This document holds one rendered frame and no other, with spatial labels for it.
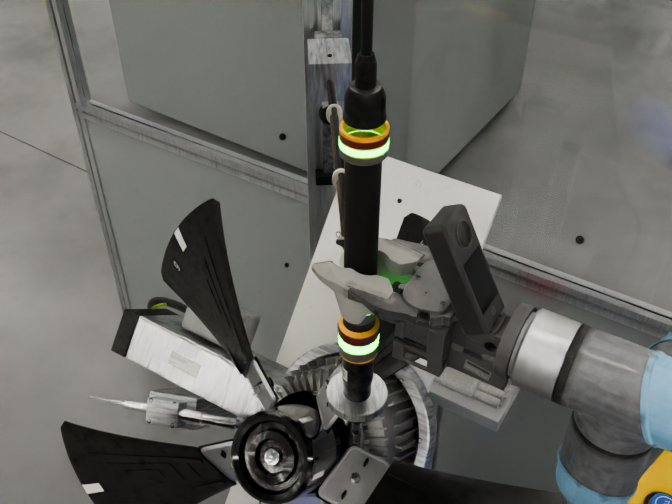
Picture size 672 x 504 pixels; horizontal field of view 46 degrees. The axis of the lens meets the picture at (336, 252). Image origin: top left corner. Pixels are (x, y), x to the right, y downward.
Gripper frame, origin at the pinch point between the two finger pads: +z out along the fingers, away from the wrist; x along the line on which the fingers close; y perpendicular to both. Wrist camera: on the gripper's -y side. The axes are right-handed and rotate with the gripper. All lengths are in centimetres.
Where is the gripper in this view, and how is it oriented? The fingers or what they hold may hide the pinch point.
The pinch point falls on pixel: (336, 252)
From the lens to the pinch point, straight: 78.8
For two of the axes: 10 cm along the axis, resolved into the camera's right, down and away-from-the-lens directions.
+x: 5.2, -5.6, 6.4
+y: 0.0, 7.6, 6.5
